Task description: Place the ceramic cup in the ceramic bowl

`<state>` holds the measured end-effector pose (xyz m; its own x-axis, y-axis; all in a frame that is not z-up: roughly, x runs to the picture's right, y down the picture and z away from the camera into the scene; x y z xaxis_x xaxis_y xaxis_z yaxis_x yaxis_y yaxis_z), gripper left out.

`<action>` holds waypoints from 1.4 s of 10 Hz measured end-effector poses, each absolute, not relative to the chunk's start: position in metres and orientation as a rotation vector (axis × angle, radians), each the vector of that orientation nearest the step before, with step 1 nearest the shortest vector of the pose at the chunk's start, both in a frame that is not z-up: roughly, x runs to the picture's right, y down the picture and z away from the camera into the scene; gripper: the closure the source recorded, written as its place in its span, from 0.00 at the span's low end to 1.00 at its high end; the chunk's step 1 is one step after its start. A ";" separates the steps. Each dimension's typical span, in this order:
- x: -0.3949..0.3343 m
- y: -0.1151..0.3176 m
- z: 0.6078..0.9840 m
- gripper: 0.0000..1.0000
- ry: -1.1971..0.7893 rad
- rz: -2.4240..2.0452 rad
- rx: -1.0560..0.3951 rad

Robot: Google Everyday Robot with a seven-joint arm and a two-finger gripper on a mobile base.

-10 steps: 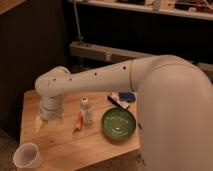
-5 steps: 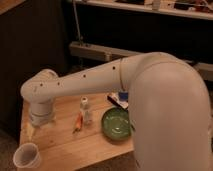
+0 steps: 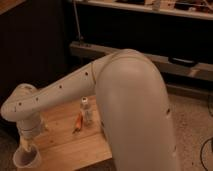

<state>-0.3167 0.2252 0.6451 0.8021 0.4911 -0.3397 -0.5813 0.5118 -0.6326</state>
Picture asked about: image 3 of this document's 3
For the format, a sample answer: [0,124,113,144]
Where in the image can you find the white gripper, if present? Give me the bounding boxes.
[16,116,45,152]

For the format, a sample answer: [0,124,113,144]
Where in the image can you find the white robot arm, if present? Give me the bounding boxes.
[1,49,181,171]

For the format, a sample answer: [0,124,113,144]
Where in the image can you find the wooden table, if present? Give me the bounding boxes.
[19,95,114,171]

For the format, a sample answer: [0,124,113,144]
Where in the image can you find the orange toy carrot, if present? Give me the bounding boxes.
[72,113,83,134]

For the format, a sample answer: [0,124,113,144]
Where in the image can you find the clear plastic bottle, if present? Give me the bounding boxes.
[80,97,93,125]

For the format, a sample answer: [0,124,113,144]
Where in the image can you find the thin metal pole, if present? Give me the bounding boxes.
[73,0,83,44]

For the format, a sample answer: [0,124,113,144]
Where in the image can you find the grey metal beam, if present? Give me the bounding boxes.
[69,41,213,82]

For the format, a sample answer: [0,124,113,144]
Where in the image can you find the background shelf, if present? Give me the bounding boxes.
[66,0,213,22]

